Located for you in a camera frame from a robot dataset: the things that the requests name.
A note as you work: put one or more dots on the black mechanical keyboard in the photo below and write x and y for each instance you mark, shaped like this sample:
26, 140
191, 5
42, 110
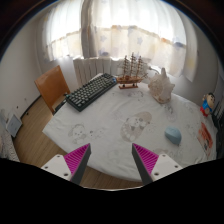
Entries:
88, 93

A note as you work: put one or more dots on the wooden model sailing ship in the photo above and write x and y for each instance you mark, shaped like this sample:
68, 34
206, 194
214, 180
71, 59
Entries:
134, 71

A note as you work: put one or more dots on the light blue computer mouse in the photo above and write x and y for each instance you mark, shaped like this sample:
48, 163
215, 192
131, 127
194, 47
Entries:
173, 134

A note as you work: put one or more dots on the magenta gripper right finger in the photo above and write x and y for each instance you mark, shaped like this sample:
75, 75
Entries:
152, 166

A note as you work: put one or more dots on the sheer white curtain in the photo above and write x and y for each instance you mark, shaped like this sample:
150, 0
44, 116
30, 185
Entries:
150, 29

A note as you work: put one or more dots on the white cartoon tablecloth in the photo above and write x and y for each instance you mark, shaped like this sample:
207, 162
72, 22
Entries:
120, 118

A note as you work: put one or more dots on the orange printed card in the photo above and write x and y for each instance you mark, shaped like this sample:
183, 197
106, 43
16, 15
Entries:
205, 139

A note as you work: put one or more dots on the orange wooden chair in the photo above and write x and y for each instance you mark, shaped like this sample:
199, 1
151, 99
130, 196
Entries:
52, 86

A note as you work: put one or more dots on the white radiator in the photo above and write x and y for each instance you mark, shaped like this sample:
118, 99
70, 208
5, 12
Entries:
88, 68

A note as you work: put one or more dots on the cartoon boy figurine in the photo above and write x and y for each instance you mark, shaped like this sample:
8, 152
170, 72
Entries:
208, 104

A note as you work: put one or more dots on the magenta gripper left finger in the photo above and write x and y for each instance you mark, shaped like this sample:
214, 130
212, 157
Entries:
71, 166

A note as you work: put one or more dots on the white floor box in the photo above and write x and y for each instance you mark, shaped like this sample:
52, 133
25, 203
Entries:
13, 125

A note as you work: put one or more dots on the large white conch shell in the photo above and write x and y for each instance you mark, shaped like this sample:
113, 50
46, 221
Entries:
160, 87

